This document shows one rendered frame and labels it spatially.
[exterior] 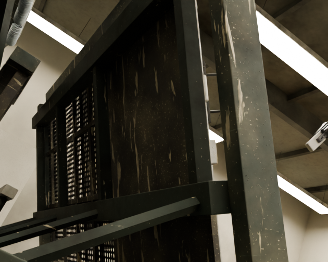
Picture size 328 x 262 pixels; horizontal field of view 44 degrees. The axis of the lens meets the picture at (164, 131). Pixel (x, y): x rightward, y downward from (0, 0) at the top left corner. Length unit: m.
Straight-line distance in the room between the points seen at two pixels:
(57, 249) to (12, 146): 4.33
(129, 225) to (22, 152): 4.30
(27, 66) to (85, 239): 1.67
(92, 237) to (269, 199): 0.42
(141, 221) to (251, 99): 0.40
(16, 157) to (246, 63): 4.31
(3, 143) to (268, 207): 4.39
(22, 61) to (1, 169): 2.81
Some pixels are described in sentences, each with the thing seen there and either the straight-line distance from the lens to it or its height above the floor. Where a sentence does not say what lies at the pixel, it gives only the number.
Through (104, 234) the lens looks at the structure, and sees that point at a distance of 0.89.
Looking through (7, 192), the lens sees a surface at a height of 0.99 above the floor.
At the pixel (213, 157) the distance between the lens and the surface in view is 1.18.
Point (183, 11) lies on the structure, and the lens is 1.17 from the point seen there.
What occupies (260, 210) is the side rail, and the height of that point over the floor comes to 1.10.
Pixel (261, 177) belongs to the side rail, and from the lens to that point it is 0.99.
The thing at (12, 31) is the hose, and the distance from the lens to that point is 2.84.
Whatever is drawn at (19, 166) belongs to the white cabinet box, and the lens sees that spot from 5.13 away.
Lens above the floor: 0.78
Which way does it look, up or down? 24 degrees up
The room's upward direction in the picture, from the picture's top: 25 degrees clockwise
